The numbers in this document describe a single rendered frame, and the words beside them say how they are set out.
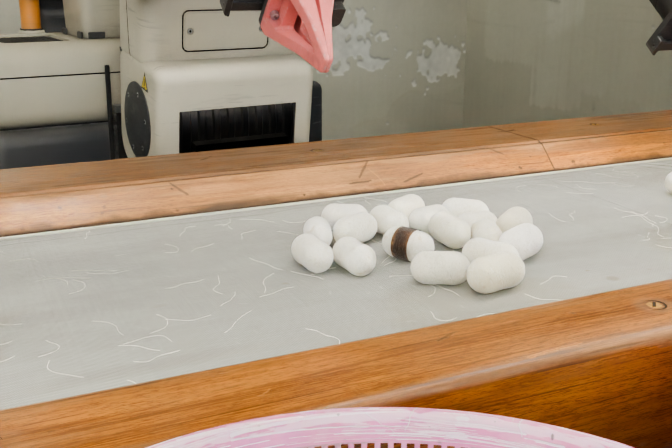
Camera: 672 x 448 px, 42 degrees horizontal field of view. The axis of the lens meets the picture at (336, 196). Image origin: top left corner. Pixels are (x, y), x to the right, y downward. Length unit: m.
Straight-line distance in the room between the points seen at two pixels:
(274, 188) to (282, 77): 0.47
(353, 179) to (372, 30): 2.23
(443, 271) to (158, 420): 0.23
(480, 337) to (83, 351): 0.19
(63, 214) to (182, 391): 0.33
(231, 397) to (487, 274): 0.21
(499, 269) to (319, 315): 0.11
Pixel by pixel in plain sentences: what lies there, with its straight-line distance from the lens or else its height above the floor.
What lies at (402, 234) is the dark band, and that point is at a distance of 0.56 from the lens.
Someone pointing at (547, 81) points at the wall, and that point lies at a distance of 2.87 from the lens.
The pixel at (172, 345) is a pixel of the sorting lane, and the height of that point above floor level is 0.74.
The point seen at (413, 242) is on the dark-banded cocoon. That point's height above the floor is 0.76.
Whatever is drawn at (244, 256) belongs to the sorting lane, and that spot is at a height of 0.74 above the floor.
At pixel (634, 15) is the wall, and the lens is 2.62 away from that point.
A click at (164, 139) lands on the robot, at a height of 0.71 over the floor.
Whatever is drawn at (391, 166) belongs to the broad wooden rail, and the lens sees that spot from 0.75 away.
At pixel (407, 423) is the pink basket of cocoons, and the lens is 0.32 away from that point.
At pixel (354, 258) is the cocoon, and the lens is 0.52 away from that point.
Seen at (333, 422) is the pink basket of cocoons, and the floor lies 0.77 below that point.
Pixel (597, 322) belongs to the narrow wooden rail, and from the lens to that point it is 0.42.
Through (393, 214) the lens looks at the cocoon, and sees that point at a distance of 0.60.
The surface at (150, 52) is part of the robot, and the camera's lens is 1.14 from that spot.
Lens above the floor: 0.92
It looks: 15 degrees down
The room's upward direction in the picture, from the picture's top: straight up
